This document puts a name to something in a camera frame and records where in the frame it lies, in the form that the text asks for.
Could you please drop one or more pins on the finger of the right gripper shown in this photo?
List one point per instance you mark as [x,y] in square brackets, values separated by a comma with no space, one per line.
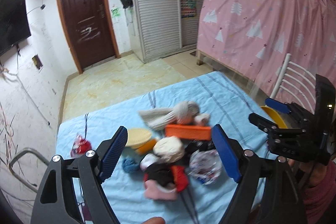
[271,128]
[294,110]

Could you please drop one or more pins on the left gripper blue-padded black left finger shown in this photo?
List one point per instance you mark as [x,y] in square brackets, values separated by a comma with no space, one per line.
[56,201]

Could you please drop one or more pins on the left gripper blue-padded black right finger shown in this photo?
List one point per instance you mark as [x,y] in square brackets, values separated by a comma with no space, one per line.
[280,203]

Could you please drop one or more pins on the red cartoon plastic bag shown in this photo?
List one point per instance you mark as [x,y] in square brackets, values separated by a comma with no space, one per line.
[80,147]

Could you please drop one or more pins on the grey knitted sock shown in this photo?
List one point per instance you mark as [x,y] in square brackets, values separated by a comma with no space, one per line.
[182,113]

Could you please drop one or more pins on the red white wristband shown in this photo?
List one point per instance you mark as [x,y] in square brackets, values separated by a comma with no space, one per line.
[181,180]

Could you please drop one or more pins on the pink sleeve forearm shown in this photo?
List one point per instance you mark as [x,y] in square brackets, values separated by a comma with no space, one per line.
[319,195]

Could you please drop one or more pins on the person's right hand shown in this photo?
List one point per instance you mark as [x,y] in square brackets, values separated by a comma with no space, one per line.
[309,174]

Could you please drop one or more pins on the yellow bin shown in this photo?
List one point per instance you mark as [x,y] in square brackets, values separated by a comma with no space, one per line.
[275,116]

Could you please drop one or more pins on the white metal chair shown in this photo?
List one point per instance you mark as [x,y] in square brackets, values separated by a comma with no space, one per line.
[297,82]

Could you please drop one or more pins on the pink small sock roll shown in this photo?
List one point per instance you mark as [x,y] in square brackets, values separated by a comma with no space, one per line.
[202,119]

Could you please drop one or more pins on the crumpled white patterned wrapper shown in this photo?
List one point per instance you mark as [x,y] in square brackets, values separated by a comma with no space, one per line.
[205,166]

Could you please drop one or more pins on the orange rectangular box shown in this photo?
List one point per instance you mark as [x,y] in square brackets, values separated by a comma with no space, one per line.
[189,132]

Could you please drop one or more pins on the cream sock ball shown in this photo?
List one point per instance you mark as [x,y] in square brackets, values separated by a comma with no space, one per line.
[169,149]

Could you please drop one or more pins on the cream oval brush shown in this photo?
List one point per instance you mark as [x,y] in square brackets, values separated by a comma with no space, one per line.
[136,137]

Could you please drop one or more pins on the pink black sock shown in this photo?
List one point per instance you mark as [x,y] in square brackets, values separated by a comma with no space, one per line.
[158,179]

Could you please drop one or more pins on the orange tube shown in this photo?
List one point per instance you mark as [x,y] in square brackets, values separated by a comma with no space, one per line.
[145,148]

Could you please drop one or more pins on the pink tree-pattern curtain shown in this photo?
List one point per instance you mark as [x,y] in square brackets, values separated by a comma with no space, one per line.
[254,36]

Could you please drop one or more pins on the dark brown wooden door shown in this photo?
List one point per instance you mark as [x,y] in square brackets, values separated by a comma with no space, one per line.
[88,29]

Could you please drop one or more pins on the grey metal frame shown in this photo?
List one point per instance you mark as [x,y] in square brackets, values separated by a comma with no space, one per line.
[28,166]

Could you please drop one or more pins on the wooden bed frame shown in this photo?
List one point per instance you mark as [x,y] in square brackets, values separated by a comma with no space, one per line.
[217,65]

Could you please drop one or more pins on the black wall television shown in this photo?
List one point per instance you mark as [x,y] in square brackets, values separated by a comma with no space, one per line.
[14,26]

